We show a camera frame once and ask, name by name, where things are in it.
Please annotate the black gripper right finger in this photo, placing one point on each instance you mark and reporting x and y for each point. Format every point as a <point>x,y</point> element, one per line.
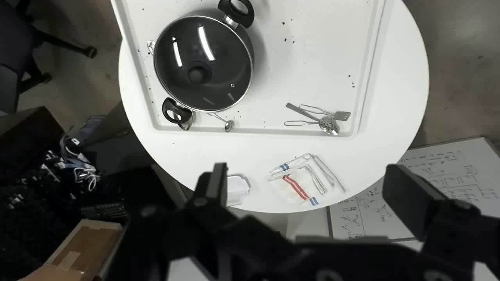
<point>416,200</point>

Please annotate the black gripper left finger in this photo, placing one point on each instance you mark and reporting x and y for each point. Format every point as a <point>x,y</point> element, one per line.
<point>213,186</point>

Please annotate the dark glass pot lid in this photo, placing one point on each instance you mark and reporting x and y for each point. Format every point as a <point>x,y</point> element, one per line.
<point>204,63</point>

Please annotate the black cooking pot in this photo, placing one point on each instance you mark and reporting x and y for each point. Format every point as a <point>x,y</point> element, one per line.
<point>238,14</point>

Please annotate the white plastic tray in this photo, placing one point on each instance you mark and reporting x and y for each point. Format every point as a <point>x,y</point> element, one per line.
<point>307,52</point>

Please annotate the clear plastic container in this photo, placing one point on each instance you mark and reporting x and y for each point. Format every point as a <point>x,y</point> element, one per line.
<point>238,188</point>

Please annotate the floor whiteboard with drawings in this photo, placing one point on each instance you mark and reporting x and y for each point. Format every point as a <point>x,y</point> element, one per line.
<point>463,170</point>

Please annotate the small metal spoon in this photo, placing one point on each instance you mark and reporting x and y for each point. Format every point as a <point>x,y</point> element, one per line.
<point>229,125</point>

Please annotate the round white table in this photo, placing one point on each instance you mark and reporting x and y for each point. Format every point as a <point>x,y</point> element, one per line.
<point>395,110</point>

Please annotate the folded white striped towels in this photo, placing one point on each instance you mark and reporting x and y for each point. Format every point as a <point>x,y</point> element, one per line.
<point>306,181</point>

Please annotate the cardboard box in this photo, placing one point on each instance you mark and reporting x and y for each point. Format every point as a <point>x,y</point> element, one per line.
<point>82,253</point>

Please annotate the black office chair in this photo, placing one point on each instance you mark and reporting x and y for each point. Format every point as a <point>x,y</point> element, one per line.
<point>20,38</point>

